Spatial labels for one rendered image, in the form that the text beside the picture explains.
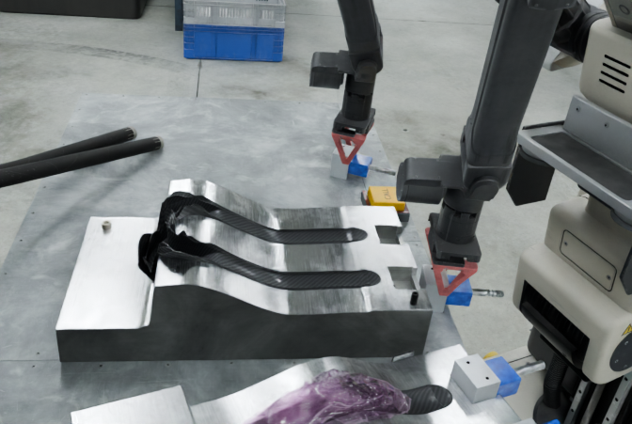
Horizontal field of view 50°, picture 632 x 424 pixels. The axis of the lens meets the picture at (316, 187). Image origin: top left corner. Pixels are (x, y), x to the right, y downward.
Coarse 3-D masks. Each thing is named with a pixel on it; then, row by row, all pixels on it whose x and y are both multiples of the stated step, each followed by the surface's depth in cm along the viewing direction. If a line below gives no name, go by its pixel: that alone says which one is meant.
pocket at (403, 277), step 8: (392, 272) 100; (400, 272) 101; (408, 272) 101; (416, 272) 100; (392, 280) 101; (400, 280) 101; (408, 280) 102; (416, 280) 100; (400, 288) 100; (408, 288) 100; (416, 288) 98
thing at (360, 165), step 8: (336, 152) 137; (344, 152) 137; (336, 160) 137; (352, 160) 137; (360, 160) 138; (368, 160) 138; (336, 168) 138; (344, 168) 137; (352, 168) 137; (360, 168) 137; (368, 168) 137; (376, 168) 137; (384, 168) 137; (336, 176) 139; (344, 176) 138; (360, 176) 138
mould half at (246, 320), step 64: (192, 192) 104; (128, 256) 101; (256, 256) 98; (320, 256) 101; (384, 256) 102; (64, 320) 88; (128, 320) 89; (192, 320) 88; (256, 320) 90; (320, 320) 91; (384, 320) 92
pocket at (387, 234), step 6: (378, 228) 109; (384, 228) 109; (390, 228) 110; (396, 228) 110; (378, 234) 110; (384, 234) 110; (390, 234) 110; (396, 234) 110; (384, 240) 110; (390, 240) 110; (396, 240) 110; (402, 240) 108
